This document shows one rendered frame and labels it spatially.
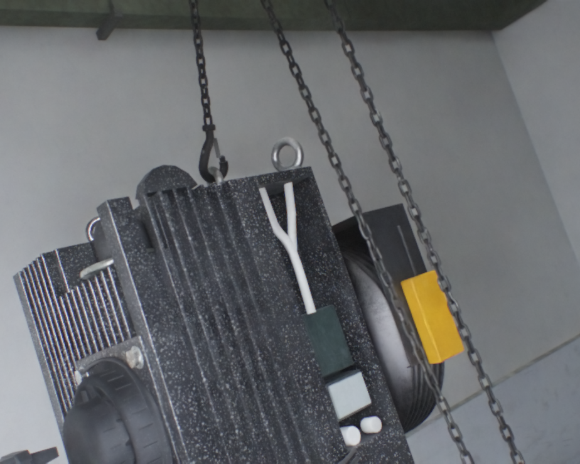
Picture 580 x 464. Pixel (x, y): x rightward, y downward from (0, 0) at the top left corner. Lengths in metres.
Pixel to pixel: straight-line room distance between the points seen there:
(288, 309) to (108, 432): 0.35
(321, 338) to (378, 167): 2.05
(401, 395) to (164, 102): 1.69
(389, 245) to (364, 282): 0.09
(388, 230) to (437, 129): 2.42
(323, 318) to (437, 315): 0.21
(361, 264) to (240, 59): 1.79
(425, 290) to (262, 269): 0.31
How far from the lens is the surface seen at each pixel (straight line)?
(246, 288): 1.17
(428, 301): 1.29
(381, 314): 1.31
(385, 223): 1.30
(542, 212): 4.20
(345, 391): 1.28
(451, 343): 1.31
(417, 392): 1.33
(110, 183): 2.46
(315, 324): 1.28
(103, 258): 1.14
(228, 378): 1.13
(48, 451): 1.47
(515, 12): 4.30
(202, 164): 1.35
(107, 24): 2.59
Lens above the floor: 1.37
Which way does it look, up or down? 5 degrees up
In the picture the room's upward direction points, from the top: 19 degrees counter-clockwise
